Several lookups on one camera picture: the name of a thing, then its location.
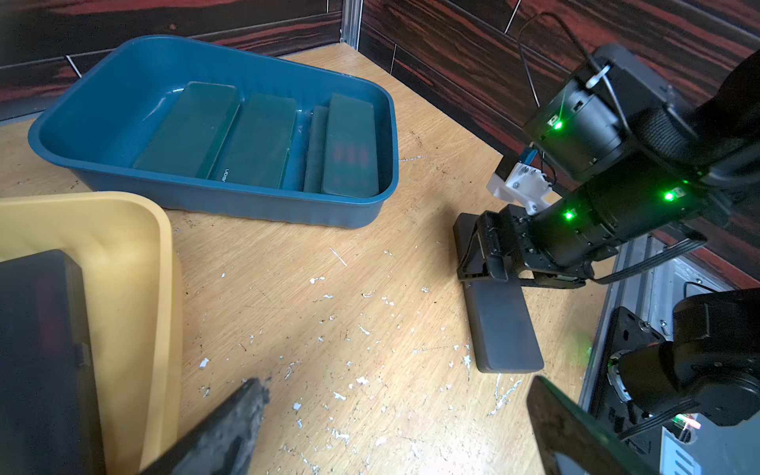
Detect teal plastic storage tray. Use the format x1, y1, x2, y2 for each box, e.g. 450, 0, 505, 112
28, 36, 399, 229

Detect black pencil case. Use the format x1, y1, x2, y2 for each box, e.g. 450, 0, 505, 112
453, 212, 544, 374
1, 249, 106, 474

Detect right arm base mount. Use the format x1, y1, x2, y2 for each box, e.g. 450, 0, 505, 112
584, 305, 702, 464

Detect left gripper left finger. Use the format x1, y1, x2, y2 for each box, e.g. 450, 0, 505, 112
142, 378, 269, 474

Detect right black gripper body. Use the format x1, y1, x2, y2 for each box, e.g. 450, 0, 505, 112
455, 201, 618, 290

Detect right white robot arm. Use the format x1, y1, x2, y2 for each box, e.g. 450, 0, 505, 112
454, 44, 759, 427

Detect yellow plastic storage tray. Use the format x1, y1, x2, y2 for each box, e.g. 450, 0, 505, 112
1, 192, 182, 474

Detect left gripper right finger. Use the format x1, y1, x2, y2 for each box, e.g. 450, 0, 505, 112
526, 376, 655, 474

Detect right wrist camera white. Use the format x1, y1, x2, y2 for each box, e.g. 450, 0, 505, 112
487, 146, 552, 216

